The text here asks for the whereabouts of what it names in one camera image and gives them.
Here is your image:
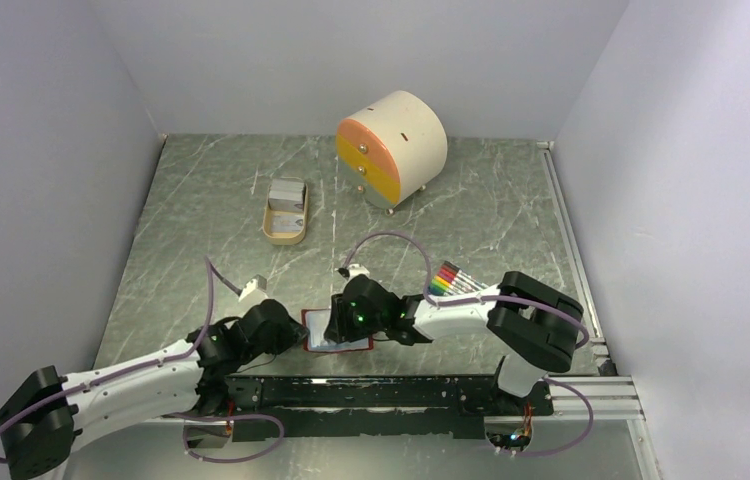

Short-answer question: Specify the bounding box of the pack of coloured markers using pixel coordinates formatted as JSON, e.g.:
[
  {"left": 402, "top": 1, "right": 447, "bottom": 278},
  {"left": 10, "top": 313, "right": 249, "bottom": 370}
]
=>
[{"left": 428, "top": 261, "right": 488, "bottom": 296}]

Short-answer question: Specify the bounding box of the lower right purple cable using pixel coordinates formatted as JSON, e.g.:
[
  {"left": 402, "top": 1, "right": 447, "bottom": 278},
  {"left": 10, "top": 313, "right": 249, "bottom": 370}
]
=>
[{"left": 494, "top": 377, "right": 596, "bottom": 460}]

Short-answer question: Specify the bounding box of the loose silver card in tray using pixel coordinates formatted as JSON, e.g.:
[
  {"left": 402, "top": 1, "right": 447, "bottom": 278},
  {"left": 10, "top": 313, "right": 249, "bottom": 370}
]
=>
[{"left": 271, "top": 212, "right": 305, "bottom": 235}]

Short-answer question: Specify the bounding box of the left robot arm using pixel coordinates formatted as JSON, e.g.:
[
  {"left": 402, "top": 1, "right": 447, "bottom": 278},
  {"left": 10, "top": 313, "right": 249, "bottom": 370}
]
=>
[{"left": 0, "top": 299, "right": 308, "bottom": 479}]

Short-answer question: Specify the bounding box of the red leather card holder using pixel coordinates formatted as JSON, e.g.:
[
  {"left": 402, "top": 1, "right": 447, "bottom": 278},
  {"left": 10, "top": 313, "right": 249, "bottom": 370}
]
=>
[{"left": 301, "top": 308, "right": 374, "bottom": 354}]

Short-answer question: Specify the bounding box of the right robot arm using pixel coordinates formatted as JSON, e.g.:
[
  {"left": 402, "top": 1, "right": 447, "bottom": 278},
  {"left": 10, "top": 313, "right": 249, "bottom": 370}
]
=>
[{"left": 324, "top": 271, "right": 590, "bottom": 414}]

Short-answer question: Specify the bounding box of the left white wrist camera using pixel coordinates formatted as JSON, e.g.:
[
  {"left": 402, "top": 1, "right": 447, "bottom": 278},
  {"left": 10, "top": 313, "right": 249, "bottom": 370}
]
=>
[{"left": 238, "top": 275, "right": 269, "bottom": 308}]

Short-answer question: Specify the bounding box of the beige oval tray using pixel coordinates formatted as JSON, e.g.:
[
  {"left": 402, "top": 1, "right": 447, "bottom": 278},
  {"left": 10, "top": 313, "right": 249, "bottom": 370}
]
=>
[{"left": 262, "top": 177, "right": 309, "bottom": 246}]

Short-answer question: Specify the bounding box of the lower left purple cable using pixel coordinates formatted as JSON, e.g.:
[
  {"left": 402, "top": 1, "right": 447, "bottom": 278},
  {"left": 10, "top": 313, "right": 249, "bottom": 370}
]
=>
[{"left": 169, "top": 411, "right": 286, "bottom": 464}]

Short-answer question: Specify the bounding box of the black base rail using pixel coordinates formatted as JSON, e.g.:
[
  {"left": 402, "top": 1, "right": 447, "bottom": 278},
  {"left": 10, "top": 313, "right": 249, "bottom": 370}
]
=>
[{"left": 188, "top": 374, "right": 554, "bottom": 441}]

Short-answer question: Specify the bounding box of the grey credit card stack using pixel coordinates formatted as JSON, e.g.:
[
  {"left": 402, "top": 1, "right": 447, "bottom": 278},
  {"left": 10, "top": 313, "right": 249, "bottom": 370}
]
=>
[{"left": 267, "top": 179, "right": 306, "bottom": 213}]

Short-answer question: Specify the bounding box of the cream drawer cabinet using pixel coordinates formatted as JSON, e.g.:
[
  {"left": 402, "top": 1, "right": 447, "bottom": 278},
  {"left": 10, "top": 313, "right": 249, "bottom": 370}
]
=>
[{"left": 335, "top": 90, "right": 448, "bottom": 213}]

